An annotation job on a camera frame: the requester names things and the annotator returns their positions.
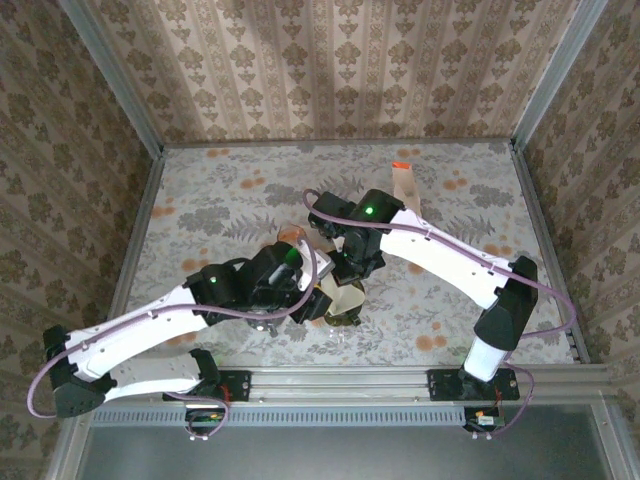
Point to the white paper coffee filter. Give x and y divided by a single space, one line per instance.
347 300

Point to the green plastic coffee dripper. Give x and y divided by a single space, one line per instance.
342 320

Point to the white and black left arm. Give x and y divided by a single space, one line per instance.
130 330

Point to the orange glass carafe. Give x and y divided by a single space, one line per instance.
290 232

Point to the floral patterned tablecloth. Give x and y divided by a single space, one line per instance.
225 200

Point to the small electronics board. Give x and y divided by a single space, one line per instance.
482 420
205 419

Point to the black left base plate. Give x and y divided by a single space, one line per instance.
237 385

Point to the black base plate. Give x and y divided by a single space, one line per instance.
445 385
237 385

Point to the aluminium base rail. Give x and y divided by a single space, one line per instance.
340 382

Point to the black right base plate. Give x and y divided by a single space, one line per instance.
445 385

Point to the aluminium frame post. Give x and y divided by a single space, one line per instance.
115 80
560 75

